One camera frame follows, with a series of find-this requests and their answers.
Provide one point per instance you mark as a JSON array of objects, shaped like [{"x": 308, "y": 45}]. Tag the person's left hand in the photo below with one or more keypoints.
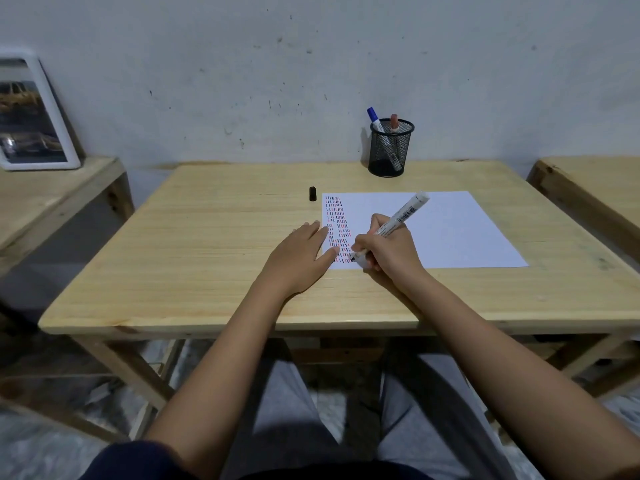
[{"x": 295, "y": 262}]

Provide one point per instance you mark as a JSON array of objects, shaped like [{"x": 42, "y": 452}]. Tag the person's right hand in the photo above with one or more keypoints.
[{"x": 392, "y": 252}]

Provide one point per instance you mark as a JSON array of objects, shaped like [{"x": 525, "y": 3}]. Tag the person's right thumb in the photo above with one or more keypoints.
[{"x": 362, "y": 243}]

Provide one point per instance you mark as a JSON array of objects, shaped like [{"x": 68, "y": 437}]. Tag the person's left thumb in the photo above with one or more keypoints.
[{"x": 329, "y": 257}]

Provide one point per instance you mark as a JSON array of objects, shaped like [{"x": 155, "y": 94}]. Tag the white marker pen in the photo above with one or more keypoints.
[{"x": 410, "y": 208}]

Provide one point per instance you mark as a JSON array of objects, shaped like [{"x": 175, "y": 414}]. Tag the white paper sheet with marks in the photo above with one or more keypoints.
[{"x": 455, "y": 229}]

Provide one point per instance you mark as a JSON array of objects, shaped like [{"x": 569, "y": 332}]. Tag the person's right forearm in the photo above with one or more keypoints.
[{"x": 500, "y": 374}]

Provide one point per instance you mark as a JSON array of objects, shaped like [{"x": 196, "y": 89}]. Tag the person's left forearm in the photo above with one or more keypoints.
[{"x": 225, "y": 374}]

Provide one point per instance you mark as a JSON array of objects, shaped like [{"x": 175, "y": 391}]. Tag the black marker cap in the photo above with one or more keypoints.
[{"x": 312, "y": 193}]

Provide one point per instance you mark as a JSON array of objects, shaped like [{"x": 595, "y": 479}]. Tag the black mesh pen holder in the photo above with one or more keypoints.
[{"x": 386, "y": 162}]

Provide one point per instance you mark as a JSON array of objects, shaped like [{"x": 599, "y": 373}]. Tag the red capped marker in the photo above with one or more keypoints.
[{"x": 394, "y": 122}]

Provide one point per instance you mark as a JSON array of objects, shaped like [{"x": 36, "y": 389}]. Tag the blue capped white marker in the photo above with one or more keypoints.
[{"x": 374, "y": 116}]

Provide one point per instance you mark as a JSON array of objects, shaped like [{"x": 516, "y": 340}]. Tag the large light wooden table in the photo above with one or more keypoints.
[{"x": 200, "y": 244}]

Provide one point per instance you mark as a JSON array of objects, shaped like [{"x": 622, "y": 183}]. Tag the grey trousers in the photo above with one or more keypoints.
[{"x": 440, "y": 424}]

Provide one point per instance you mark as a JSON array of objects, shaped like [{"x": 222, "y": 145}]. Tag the bare wooden side table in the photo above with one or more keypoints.
[{"x": 595, "y": 189}]

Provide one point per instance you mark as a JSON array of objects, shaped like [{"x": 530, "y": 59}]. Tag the dark blue shirt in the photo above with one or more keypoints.
[{"x": 130, "y": 462}]

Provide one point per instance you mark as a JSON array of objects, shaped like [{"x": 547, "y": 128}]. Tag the wooden side table with picture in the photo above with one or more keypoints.
[{"x": 45, "y": 194}]

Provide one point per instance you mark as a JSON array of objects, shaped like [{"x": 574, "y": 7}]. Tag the white framed picture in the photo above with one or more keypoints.
[{"x": 30, "y": 114}]

